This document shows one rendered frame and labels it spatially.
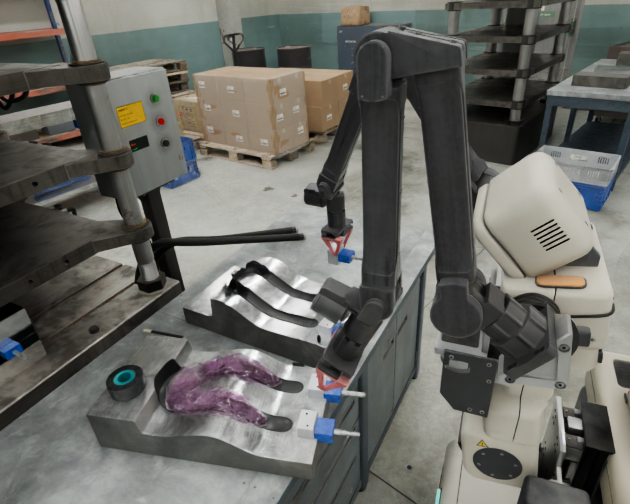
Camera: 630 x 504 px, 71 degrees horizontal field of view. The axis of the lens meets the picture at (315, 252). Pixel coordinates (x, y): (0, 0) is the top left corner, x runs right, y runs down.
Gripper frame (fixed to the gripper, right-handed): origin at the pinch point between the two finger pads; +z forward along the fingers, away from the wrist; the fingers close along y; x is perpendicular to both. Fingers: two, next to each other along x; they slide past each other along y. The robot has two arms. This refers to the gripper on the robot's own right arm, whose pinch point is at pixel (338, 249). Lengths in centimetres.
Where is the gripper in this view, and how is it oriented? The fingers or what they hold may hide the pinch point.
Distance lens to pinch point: 143.2
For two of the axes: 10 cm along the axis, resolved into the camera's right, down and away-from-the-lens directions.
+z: 0.8, 8.6, 5.0
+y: -4.9, 4.7, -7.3
